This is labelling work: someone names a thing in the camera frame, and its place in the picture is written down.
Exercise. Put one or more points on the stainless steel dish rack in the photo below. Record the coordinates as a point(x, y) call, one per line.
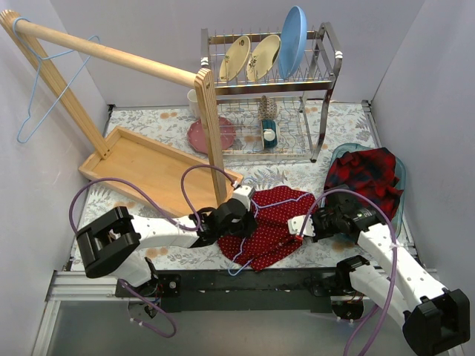
point(303, 99)

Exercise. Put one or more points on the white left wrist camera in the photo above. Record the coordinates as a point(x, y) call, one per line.
point(244, 194)

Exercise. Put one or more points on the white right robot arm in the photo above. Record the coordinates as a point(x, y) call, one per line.
point(433, 318)

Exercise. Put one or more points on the cream floral plate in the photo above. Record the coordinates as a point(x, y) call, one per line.
point(263, 57)
point(234, 59)

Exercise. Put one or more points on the blue plate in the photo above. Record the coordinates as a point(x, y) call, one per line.
point(293, 42)

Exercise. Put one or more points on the teal transparent plastic basin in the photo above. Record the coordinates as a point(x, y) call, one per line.
point(399, 207)

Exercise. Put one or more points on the wooden clothes rack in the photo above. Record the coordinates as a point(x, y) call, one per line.
point(167, 155)

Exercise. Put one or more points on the blue hanger on rod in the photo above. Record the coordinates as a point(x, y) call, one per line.
point(47, 71)

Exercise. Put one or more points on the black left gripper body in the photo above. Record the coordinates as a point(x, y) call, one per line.
point(249, 221)

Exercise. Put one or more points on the red plaid garment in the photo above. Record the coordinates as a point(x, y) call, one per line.
point(367, 178)

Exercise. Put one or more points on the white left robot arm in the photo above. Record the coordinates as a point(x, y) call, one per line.
point(110, 245)

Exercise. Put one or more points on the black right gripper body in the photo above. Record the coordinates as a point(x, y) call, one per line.
point(316, 228)

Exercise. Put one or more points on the white cup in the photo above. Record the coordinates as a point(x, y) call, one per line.
point(193, 103)

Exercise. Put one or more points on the pink dotted plate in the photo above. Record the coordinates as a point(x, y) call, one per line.
point(197, 139)

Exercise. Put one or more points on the red polka dot skirt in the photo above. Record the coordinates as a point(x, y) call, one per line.
point(271, 230)

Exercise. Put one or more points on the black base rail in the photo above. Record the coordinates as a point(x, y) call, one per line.
point(316, 290)

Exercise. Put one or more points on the cream floral plate right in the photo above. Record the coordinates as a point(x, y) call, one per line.
point(263, 57)

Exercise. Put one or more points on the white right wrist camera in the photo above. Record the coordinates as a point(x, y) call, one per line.
point(300, 226)

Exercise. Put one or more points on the cream floral plate left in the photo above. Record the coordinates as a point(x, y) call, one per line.
point(234, 59)

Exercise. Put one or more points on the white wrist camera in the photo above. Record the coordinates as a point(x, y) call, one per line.
point(300, 226)
point(244, 194)

